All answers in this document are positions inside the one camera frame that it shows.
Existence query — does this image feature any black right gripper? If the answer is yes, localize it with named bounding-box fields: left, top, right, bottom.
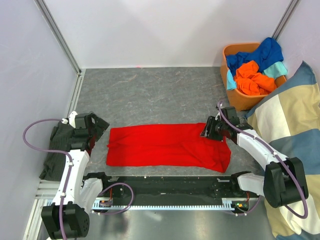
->
left=199, top=115, right=227, bottom=142

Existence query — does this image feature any red t shirt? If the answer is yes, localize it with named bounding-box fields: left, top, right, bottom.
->
left=106, top=122, right=231, bottom=173

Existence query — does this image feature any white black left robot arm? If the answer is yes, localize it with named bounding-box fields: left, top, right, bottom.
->
left=41, top=111, right=110, bottom=240

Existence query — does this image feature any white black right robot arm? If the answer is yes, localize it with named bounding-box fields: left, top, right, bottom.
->
left=200, top=102, right=309, bottom=212

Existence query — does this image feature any orange plastic laundry basket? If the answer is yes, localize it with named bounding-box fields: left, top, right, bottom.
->
left=220, top=43, right=286, bottom=111

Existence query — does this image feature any dark green striped folded shirt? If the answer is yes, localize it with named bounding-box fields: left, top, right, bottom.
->
left=39, top=122, right=74, bottom=181

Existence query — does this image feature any orange t shirt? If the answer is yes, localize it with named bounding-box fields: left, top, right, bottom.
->
left=233, top=60, right=277, bottom=96

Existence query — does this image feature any blue and beige checked pillow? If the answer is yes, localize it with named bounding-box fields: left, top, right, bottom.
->
left=245, top=61, right=320, bottom=240

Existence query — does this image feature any blue and teal t shirt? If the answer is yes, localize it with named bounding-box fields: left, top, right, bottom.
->
left=225, top=37, right=288, bottom=91

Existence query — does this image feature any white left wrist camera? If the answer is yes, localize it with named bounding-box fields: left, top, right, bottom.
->
left=61, top=111, right=78, bottom=129

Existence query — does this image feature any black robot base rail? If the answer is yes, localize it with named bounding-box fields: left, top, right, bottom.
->
left=81, top=175, right=261, bottom=199

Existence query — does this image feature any light blue slotted cable duct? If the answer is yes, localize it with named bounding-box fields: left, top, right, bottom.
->
left=91, top=198, right=244, bottom=211

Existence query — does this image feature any aluminium corner frame post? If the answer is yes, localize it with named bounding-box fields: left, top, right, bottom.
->
left=34, top=0, right=82, bottom=75

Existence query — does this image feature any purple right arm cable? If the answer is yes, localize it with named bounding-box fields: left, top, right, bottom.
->
left=216, top=100, right=310, bottom=220

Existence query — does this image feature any right aluminium corner post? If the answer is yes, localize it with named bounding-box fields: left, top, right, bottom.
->
left=271, top=0, right=301, bottom=41

